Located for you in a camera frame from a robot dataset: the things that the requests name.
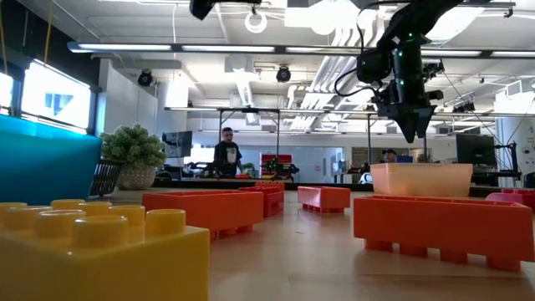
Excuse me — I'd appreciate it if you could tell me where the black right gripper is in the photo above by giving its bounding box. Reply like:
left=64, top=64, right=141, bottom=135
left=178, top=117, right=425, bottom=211
left=373, top=81, right=438, bottom=144

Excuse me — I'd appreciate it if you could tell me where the red toy brick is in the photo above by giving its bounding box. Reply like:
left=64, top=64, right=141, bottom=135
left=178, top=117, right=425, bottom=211
left=485, top=187, right=535, bottom=212

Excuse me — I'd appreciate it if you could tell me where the orange-red toy brick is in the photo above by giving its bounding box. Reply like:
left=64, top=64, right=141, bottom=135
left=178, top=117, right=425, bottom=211
left=238, top=186, right=286, bottom=219
left=353, top=194, right=535, bottom=273

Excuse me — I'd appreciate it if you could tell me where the yellow toy brick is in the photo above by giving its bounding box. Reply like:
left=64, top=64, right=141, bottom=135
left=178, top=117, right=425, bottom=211
left=0, top=198, right=211, bottom=301

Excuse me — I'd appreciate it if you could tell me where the orange plastic bin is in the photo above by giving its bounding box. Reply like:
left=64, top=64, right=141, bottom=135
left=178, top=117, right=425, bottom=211
left=369, top=162, right=474, bottom=198

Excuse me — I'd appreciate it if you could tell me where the black computer monitor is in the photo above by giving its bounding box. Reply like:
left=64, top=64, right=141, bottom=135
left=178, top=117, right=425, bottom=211
left=455, top=133, right=497, bottom=167

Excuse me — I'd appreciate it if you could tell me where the black round ceiling speaker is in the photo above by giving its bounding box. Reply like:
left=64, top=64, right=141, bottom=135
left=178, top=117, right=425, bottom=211
left=275, top=65, right=292, bottom=84
left=137, top=69, right=154, bottom=88

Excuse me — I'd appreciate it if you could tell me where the red cabinet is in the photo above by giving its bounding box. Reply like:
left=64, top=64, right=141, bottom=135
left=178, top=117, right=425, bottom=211
left=261, top=153, right=293, bottom=165

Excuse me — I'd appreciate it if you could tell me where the dark screen on stand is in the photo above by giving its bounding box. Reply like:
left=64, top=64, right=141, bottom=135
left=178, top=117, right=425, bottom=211
left=161, top=130, right=194, bottom=159

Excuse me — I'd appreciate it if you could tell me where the long ceiling light bar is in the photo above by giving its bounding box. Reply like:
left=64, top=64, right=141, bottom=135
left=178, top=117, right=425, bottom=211
left=66, top=40, right=535, bottom=59

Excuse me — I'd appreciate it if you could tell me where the black slatted basket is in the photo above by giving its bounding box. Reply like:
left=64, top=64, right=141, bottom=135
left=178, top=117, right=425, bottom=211
left=89, top=160, right=125, bottom=198

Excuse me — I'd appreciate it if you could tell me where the teal plastic tray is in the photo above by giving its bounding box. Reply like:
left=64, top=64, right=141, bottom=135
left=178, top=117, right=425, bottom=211
left=0, top=113, right=104, bottom=207

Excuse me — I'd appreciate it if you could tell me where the black background rig frame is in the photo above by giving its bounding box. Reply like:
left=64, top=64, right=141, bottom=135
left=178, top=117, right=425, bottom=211
left=217, top=107, right=282, bottom=181
left=366, top=111, right=428, bottom=165

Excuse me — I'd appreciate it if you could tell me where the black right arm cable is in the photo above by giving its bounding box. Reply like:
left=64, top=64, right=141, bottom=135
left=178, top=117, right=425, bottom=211
left=333, top=0, right=405, bottom=99

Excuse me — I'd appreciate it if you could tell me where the white ring ceiling fixture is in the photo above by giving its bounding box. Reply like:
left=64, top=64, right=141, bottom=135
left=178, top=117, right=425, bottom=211
left=244, top=10, right=268, bottom=34

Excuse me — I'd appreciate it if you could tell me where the black aluminium table frame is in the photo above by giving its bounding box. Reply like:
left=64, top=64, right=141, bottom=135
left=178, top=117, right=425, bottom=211
left=150, top=177, right=535, bottom=198

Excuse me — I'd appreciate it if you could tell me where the yellow hanging strap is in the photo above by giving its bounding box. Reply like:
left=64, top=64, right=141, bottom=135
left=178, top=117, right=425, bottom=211
left=43, top=0, right=54, bottom=64

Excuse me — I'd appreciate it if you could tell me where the wall screen with blue logo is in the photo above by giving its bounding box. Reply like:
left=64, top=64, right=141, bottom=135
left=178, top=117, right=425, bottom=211
left=20, top=59, right=93, bottom=131

